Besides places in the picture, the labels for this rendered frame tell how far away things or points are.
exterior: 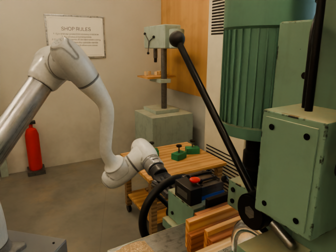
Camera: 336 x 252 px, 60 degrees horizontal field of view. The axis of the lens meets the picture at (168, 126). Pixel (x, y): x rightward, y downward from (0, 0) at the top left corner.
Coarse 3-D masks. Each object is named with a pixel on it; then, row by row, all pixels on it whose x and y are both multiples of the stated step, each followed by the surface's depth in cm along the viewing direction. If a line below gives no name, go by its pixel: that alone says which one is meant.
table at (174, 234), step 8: (168, 216) 90; (168, 224) 87; (176, 224) 86; (184, 224) 81; (160, 232) 78; (168, 232) 78; (176, 232) 78; (184, 232) 78; (136, 240) 74; (144, 240) 74; (152, 240) 74; (160, 240) 74; (168, 240) 74; (176, 240) 74; (184, 240) 74; (112, 248) 72; (152, 248) 72; (160, 248) 72; (168, 248) 72; (176, 248) 72; (184, 248) 72
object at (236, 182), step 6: (234, 180) 70; (240, 180) 70; (228, 186) 71; (234, 186) 69; (240, 186) 67; (228, 192) 71; (234, 192) 69; (240, 192) 68; (246, 192) 66; (228, 198) 72; (234, 198) 70; (228, 204) 72; (234, 204) 70
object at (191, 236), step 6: (234, 216) 76; (216, 222) 74; (198, 228) 71; (204, 228) 71; (192, 234) 69; (198, 234) 69; (192, 240) 69; (198, 240) 70; (192, 246) 69; (198, 246) 70
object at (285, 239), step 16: (176, 32) 62; (192, 64) 60; (208, 96) 57; (224, 128) 54; (224, 144) 53; (240, 160) 51; (240, 176) 51; (240, 208) 49; (256, 224) 46; (272, 224) 46; (288, 240) 44
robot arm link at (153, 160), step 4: (148, 156) 135; (152, 156) 135; (156, 156) 136; (144, 160) 135; (148, 160) 134; (152, 160) 133; (156, 160) 134; (160, 160) 135; (144, 164) 135; (148, 164) 133; (152, 164) 132; (144, 168) 136; (148, 168) 133; (148, 172) 134
